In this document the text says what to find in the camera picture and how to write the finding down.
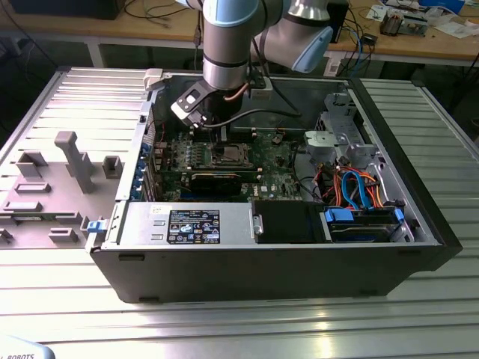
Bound white printed label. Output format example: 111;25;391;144
325;55;341;77

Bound black graphics card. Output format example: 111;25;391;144
188;171;245;198

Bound black bracket wrist camera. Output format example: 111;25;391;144
248;64;273;101

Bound CPU socket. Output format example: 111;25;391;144
210;141;253;167

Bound blue cable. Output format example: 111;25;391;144
353;22;375;78

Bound grey round metal bracket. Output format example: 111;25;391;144
302;129;337;165

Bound grey power supply unit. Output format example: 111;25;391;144
116;201;260;248

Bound grey metal drive cage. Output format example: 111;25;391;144
316;92;379;170

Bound metal socket cover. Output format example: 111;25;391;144
213;143;251;166

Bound green motherboard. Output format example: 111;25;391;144
151;128;305;206

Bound copper coloured hose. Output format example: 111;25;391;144
223;81;251;103

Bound blue flat wire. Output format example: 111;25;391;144
341;171;356;210
353;170;372;210

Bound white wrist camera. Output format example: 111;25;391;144
170;82;210;123

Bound black camera cable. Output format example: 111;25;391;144
201;107;304;130

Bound black hanging cable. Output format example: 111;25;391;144
192;7;204;72

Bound grey parts rack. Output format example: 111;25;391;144
0;130;125;251

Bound silver latch bracket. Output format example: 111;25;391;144
251;213;266;237

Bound hard disk in blue carrier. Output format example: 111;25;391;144
320;206;408;245

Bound wooden workbench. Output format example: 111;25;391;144
0;0;479;69

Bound black upright box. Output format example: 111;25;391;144
331;0;350;45

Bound red and black wire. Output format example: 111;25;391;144
147;118;168;146

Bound orange wire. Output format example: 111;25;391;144
368;175;396;209
322;170;347;206

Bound white papers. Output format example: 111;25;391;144
433;21;478;39

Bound black braided cable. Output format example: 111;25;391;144
290;140;325;205

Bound black PC case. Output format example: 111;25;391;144
85;67;464;304

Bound blue plastic clip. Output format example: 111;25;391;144
85;219;109;236

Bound white plastic case latch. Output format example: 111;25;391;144
143;67;166;93

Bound blue box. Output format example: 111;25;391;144
418;0;468;9

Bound black monitor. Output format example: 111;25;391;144
10;0;121;20

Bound small metal box component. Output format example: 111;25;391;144
402;13;430;38

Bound metal CPU cooler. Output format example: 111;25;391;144
379;10;404;37

